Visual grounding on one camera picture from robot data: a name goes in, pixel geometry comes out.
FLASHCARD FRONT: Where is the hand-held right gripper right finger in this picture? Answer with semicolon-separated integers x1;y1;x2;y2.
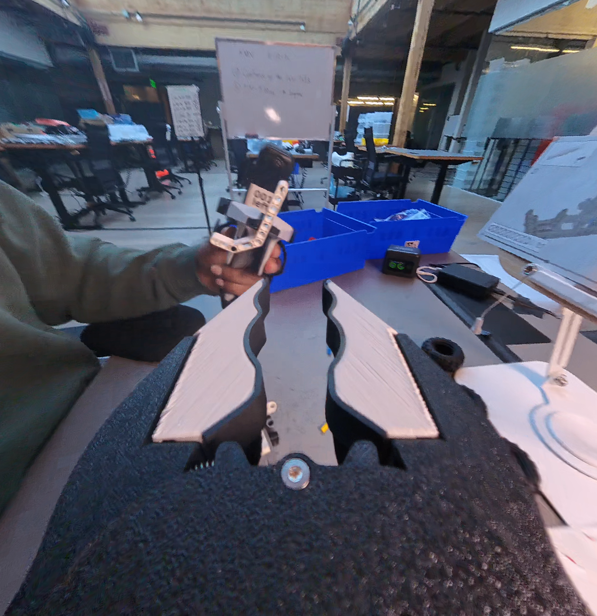
322;280;439;440

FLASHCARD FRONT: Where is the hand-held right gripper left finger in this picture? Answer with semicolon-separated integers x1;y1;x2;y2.
151;280;271;443

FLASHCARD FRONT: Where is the white bent beam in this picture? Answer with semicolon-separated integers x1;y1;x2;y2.
209;180;290;253

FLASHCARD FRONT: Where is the brick truck chassis model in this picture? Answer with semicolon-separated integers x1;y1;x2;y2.
261;400;280;455

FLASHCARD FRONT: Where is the instruction booklet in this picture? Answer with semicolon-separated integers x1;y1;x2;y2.
479;137;597;299

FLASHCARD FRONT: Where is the person's left forearm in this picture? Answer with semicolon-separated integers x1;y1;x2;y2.
38;231;210;325

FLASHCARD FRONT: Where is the grey desk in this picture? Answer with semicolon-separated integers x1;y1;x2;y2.
0;250;597;616

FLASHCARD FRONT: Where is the person's left hand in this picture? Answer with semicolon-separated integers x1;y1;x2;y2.
196;238;286;296

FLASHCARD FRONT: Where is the black floor stand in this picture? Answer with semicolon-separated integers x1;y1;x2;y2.
195;137;213;234

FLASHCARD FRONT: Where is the black toy tire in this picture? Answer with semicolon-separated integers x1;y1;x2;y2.
422;337;465;373

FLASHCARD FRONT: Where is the white flip chart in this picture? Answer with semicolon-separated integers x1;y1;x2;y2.
166;86;205;141

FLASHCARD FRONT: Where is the stack of clear bins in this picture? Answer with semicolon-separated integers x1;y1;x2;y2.
358;112;393;145

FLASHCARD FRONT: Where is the black device green display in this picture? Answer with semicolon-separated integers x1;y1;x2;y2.
382;244;422;279

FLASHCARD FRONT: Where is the white book stand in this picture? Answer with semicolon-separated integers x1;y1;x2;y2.
455;262;597;530

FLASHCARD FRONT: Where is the black power adapter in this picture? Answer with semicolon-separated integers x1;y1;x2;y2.
438;264;500;299

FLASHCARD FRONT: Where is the dark standing table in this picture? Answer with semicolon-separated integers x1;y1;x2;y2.
385;147;484;205

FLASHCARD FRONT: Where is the person's green sweatshirt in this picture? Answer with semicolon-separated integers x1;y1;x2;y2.
0;175;107;525

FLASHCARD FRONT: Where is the cluttered wooden work table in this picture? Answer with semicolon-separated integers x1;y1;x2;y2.
0;108;155;229

